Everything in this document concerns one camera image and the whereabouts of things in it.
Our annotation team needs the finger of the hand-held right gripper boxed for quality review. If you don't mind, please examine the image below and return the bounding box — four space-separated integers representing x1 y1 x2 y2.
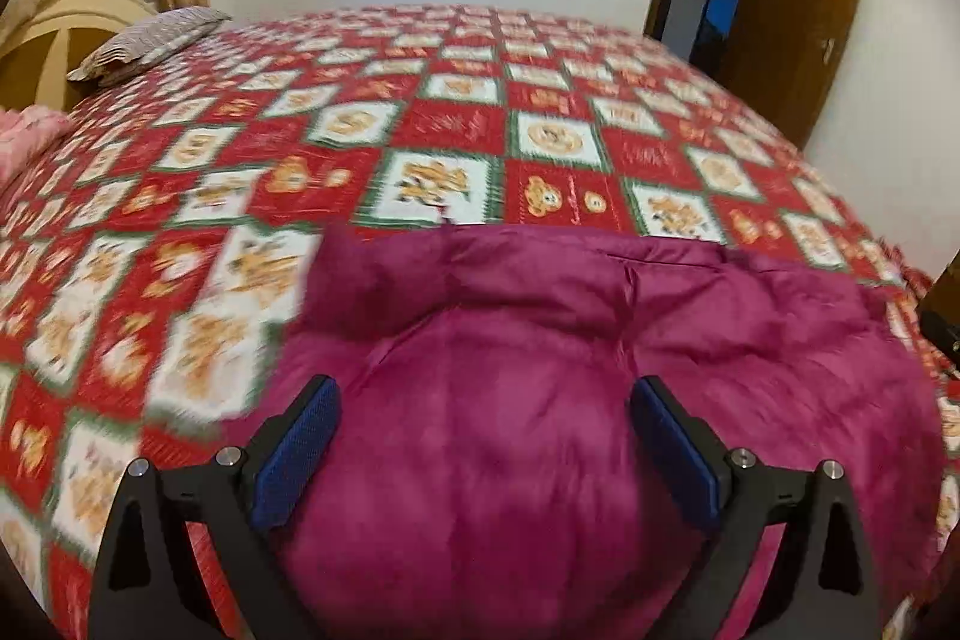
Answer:
919 286 960 380

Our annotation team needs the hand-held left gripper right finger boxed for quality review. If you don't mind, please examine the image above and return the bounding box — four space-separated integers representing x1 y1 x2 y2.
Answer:
628 374 880 640

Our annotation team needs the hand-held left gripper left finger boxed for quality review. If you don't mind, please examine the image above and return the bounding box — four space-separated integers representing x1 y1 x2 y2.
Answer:
88 374 344 640

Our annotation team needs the magenta puffer jacket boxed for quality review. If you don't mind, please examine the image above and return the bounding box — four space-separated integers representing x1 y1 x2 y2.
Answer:
217 222 947 640

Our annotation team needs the brown wooden door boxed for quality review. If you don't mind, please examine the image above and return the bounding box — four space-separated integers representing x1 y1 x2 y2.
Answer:
716 0 869 150

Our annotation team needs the red printed bedspread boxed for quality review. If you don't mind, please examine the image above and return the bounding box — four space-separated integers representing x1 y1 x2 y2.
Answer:
0 2 960 640

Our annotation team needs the pink folded blanket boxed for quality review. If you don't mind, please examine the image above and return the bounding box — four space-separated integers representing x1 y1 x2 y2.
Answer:
0 106 72 184

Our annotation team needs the striped pillow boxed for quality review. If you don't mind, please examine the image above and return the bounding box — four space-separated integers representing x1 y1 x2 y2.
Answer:
66 6 233 86

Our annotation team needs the wooden bed headboard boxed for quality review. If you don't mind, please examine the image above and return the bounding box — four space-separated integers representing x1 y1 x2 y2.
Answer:
0 0 162 112

